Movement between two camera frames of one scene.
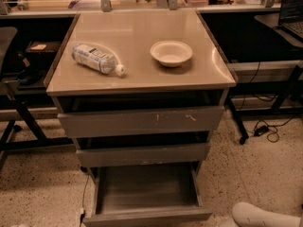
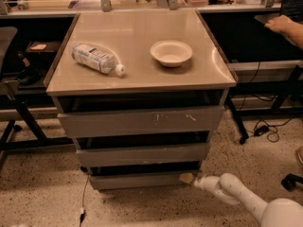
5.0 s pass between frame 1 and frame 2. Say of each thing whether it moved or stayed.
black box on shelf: stayed
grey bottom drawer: moved
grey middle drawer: stayed
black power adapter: stayed
